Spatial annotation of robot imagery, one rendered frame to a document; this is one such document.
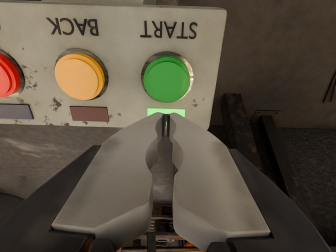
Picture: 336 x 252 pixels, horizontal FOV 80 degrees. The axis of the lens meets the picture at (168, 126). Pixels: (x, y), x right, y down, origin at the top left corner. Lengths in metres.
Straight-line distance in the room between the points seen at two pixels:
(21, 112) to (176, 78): 0.15
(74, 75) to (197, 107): 0.11
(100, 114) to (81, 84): 0.04
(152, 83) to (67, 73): 0.07
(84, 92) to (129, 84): 0.04
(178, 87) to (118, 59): 0.06
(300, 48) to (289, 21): 0.14
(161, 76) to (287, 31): 0.79
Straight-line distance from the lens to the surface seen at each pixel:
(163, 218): 2.50
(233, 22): 0.85
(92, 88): 0.19
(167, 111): 0.19
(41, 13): 0.20
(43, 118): 0.24
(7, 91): 0.23
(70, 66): 0.19
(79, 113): 0.22
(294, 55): 1.01
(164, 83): 0.17
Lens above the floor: 0.74
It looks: 38 degrees down
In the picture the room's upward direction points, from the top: 178 degrees counter-clockwise
